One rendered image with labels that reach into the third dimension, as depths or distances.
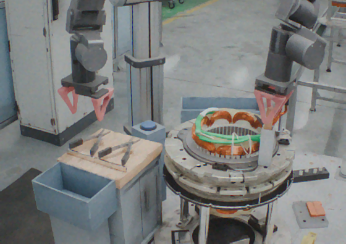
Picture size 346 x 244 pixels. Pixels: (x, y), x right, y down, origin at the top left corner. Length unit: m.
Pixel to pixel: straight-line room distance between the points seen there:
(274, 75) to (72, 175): 0.53
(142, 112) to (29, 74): 1.99
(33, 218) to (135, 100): 1.42
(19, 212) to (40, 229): 0.23
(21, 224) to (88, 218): 1.72
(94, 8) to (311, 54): 0.46
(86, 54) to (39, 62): 2.35
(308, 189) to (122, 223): 0.69
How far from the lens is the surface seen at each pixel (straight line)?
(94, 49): 0.97
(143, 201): 1.20
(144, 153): 1.15
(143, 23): 1.43
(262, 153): 1.03
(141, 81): 1.48
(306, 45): 0.87
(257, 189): 1.03
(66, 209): 1.04
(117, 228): 1.15
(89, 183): 1.10
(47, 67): 3.26
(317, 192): 1.56
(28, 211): 2.80
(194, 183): 1.04
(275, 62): 0.94
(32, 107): 3.52
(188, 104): 1.47
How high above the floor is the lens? 1.63
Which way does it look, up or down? 24 degrees down
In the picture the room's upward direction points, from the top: straight up
